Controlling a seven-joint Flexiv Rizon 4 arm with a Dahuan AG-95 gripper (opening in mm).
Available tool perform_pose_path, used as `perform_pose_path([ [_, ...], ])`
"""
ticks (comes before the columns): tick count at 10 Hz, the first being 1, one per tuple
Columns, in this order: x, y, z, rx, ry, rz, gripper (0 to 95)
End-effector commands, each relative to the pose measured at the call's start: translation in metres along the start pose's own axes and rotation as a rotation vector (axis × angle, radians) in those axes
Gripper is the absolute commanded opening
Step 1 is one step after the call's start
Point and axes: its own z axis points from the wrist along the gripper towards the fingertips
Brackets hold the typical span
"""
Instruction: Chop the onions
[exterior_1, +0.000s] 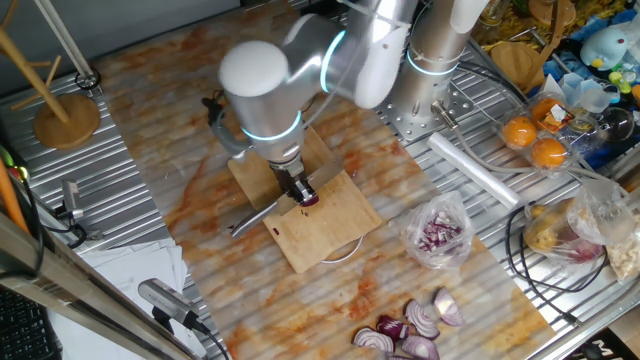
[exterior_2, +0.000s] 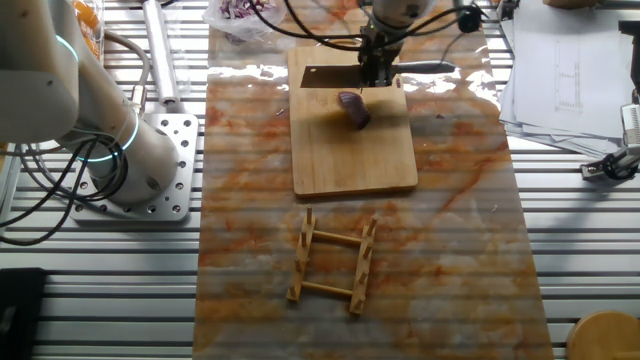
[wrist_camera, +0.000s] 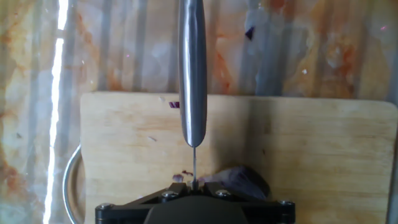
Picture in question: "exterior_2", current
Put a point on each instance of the steel cleaver knife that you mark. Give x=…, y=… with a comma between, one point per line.
x=425, y=67

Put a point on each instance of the red onion wedge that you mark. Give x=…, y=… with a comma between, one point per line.
x=356, y=111

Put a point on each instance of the wooden cutting board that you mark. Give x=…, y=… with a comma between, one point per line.
x=350, y=160

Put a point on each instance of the white paper stack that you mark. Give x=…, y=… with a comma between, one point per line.
x=565, y=65

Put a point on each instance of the black box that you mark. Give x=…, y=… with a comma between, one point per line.
x=20, y=315

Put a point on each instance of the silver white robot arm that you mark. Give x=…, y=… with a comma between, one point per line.
x=40, y=75

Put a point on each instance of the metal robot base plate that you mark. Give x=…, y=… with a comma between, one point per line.
x=187, y=165

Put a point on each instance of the wrist camera on grey bracket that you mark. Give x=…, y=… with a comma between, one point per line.
x=470, y=20

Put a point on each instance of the wooden mug tree stand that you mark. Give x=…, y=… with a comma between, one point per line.
x=605, y=337

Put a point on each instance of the orange marble pattern mat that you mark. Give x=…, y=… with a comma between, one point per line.
x=450, y=300

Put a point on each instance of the clear plastic fruit container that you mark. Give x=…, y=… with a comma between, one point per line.
x=90, y=25

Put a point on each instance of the metal clamp tool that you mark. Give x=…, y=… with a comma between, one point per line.
x=612, y=165

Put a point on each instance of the plastic bag of chopped onion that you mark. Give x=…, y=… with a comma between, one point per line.
x=245, y=17

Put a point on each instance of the wooden peg knife rack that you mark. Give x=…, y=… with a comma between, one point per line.
x=360, y=280

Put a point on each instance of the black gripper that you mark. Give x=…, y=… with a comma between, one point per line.
x=379, y=42

